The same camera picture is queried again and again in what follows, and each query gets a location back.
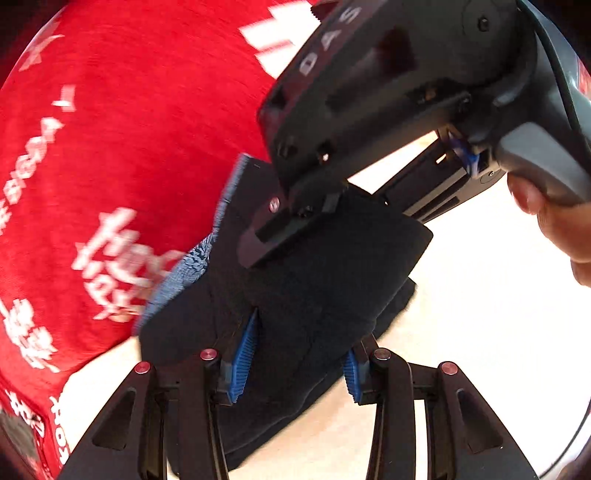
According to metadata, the black pants blue patterned trim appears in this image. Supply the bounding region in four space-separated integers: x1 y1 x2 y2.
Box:
136 155 433 469

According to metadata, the person's right hand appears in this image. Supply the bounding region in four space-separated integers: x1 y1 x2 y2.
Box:
507 174 591 287

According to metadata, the red blanket white lettering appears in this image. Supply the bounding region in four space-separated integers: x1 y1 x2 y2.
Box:
1 1 318 479

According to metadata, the black cable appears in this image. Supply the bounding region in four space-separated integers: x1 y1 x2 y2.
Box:
517 0 588 139

